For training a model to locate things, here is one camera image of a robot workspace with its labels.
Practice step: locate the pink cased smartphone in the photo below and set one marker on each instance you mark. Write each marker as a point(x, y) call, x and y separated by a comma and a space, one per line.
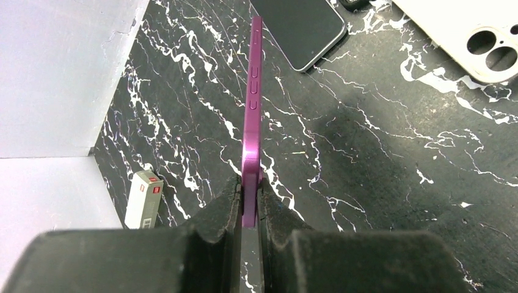
point(251, 157)

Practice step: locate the black phone case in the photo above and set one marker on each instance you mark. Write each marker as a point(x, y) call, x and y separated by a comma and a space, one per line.
point(353, 5)

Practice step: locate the white red small box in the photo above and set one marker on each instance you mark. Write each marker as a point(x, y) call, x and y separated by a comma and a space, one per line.
point(143, 200)

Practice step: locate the cream white phone case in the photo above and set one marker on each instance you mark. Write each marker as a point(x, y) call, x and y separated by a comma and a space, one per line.
point(481, 36)

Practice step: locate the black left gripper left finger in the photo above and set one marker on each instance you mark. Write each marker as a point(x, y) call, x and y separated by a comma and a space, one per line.
point(200, 255)

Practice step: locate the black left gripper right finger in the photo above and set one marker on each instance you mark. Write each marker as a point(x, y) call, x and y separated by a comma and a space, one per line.
point(298, 258)

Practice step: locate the black screen smartphone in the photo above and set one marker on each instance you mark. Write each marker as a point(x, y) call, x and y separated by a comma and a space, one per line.
point(304, 30)

